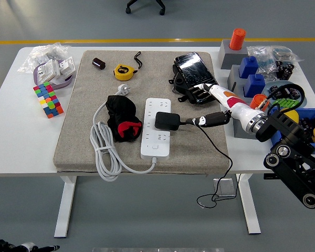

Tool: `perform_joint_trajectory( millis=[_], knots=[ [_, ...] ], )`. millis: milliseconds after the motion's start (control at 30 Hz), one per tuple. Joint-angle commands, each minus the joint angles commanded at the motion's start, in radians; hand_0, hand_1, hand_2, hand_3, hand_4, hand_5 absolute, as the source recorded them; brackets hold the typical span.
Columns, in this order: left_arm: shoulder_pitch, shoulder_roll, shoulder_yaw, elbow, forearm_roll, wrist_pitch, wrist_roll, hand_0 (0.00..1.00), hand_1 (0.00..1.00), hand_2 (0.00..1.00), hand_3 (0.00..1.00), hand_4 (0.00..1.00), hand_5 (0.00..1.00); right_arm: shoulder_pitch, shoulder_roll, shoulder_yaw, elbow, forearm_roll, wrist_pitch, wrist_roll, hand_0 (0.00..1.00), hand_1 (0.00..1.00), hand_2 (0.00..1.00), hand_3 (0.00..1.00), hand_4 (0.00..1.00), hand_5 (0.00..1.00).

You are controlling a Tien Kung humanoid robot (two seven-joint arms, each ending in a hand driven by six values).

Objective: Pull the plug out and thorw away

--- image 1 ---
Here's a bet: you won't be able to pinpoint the clear bag with blue parts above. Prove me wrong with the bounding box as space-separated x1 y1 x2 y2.
246 45 279 79

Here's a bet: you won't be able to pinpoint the pile of black capacitors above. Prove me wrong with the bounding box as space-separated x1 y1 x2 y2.
275 60 295 80

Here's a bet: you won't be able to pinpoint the black and red cloth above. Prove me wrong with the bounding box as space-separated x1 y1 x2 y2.
106 95 143 143

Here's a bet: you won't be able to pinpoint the purple flat ribbon cable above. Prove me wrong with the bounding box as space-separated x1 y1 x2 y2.
33 64 74 90

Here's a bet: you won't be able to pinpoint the blue plastic bin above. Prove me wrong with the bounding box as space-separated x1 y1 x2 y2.
270 106 315 153

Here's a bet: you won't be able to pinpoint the clear bag with white parts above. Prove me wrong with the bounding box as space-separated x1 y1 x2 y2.
17 43 71 74

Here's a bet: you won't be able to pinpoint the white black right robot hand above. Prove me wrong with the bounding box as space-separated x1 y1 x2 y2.
185 83 264 130

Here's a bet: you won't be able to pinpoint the green ribbed parts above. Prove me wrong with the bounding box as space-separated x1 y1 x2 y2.
274 97 302 108

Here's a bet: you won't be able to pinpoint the clear bag with metal parts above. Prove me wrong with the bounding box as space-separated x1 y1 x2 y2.
271 46 304 64

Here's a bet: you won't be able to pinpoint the blue-grey round plate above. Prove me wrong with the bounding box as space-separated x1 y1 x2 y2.
261 80 309 108

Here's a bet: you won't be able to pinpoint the white table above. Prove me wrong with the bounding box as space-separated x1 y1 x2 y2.
0 46 315 239

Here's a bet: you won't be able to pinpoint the black capacitors on plate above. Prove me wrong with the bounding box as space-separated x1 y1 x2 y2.
269 84 301 100

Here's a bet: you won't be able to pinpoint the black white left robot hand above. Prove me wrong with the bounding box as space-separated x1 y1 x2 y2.
0 237 60 252

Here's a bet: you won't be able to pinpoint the grey square holder block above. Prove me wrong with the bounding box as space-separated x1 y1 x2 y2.
217 39 249 70
227 65 250 89
233 115 266 139
229 81 253 106

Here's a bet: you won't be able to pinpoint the dark brown small cylinder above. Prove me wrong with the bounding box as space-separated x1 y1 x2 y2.
91 57 107 70

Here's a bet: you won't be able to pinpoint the yellow tape measure with strap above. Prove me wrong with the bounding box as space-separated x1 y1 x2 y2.
113 51 142 81

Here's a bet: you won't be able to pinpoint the white power strip with cable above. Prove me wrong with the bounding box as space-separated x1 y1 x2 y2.
90 83 172 182

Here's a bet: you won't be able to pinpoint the black cylinders in bin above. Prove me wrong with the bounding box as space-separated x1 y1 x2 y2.
300 117 315 137

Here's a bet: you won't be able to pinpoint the black office chair base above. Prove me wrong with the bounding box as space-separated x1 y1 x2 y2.
125 0 165 16

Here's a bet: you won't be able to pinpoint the colourful cube puzzle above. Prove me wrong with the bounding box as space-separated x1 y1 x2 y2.
33 81 65 119

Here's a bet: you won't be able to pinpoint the black power adapter with cord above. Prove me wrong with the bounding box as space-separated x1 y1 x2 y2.
154 112 233 211

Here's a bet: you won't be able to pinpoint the black pouch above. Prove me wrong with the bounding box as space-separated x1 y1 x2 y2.
169 64 200 104

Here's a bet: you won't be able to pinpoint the grey-brown fabric mat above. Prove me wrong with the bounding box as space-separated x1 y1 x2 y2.
53 50 229 175

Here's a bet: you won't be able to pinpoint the black glossy phone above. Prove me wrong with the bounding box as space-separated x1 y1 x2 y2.
174 52 221 105

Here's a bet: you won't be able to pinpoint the blue block with knob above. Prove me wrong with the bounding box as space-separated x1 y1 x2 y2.
238 56 259 79
243 73 266 98

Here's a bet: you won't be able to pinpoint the white wall socket panel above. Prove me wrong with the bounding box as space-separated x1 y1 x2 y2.
58 56 76 79
36 59 61 82

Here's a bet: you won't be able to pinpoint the clear floor plate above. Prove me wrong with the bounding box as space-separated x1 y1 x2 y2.
213 177 237 197

